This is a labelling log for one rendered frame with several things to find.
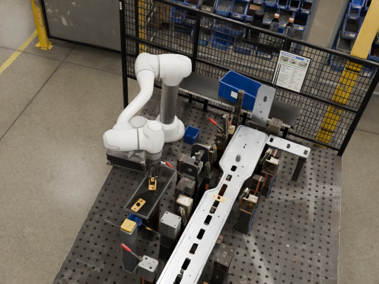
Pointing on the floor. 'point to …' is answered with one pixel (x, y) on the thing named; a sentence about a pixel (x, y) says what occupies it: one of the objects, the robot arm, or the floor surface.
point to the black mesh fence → (243, 64)
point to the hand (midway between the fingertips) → (152, 178)
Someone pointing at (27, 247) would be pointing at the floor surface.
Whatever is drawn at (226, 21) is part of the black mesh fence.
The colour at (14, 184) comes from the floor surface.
